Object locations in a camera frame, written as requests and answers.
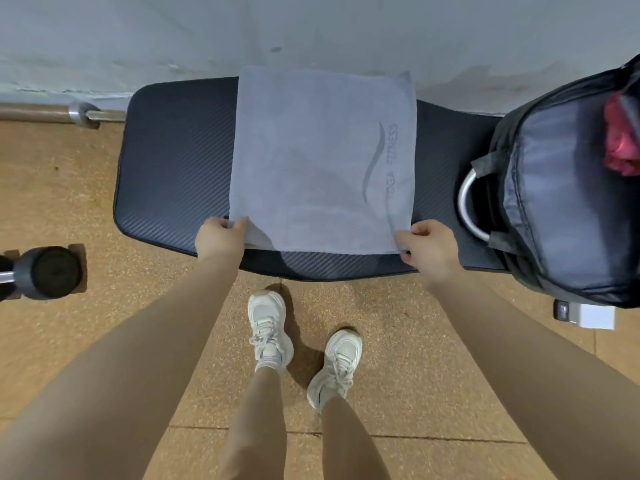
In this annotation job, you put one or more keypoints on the person's left hand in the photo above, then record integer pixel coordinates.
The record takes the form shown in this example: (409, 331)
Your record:
(217, 239)

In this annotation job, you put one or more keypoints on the person's right hand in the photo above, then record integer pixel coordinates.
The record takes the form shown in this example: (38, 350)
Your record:
(432, 247)

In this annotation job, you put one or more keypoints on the person's left thumb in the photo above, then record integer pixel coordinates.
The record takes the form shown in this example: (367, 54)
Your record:
(237, 224)

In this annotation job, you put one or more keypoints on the person's right thumb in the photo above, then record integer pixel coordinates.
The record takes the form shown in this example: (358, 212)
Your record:
(406, 238)

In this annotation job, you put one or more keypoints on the grey towel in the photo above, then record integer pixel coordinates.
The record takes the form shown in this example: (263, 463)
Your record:
(320, 159)

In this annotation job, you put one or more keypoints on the person's left forearm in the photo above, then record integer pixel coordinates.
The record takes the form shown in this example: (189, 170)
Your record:
(120, 374)

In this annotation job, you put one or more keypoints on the person's right forearm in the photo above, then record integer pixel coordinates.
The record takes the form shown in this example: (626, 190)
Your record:
(540, 384)

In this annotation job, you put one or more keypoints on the black padded workout bench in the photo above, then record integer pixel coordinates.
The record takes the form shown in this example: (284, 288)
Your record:
(175, 169)

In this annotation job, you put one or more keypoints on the person's left white sneaker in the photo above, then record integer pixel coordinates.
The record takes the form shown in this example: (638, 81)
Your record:
(268, 327)

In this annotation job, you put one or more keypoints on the person's white sneaker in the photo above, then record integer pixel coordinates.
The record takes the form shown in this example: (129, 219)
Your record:
(268, 327)
(337, 364)

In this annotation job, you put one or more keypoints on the person's right white sneaker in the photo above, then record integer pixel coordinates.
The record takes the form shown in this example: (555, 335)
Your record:
(337, 364)

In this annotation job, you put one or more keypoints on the dark grey backpack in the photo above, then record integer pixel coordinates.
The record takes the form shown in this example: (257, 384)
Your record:
(570, 194)

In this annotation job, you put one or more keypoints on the white bench foot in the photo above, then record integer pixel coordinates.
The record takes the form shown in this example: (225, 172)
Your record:
(585, 313)

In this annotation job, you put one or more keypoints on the black dumbbell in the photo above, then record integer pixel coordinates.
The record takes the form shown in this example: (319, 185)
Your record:
(42, 272)

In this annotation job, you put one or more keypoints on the person's left leg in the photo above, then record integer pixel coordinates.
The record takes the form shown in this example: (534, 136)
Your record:
(252, 424)

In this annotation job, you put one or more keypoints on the person's leg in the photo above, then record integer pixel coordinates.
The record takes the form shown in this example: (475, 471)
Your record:
(252, 424)
(350, 439)

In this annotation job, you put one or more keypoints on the person's right leg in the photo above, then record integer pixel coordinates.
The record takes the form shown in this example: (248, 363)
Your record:
(350, 439)

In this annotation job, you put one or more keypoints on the steel barbell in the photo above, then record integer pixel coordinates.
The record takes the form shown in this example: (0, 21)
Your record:
(50, 113)

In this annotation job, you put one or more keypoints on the red cloth in backpack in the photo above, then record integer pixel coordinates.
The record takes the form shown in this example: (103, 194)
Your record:
(621, 139)

